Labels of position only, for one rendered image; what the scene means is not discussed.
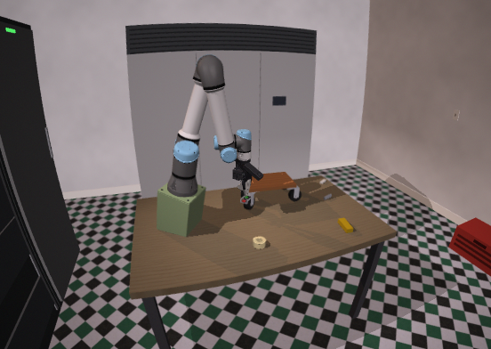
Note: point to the beige roll of masking tape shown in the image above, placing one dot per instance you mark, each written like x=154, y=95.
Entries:
x=259, y=244

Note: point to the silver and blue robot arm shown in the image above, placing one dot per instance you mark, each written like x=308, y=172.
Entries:
x=208, y=76

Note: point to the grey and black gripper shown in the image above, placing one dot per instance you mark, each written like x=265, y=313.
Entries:
x=239, y=173

